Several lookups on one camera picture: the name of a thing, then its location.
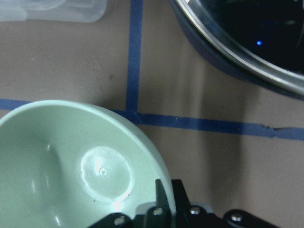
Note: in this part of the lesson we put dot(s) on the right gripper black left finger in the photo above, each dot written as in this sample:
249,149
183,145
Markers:
158,216

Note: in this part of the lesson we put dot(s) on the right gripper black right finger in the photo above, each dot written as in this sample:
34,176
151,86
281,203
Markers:
190,214

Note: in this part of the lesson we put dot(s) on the light green bowl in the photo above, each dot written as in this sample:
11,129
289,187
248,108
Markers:
68,165

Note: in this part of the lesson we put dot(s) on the dark pan with metal rim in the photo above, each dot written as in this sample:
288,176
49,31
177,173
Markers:
258,41

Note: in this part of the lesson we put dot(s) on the clear plastic container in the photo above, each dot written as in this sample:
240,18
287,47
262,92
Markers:
84,11

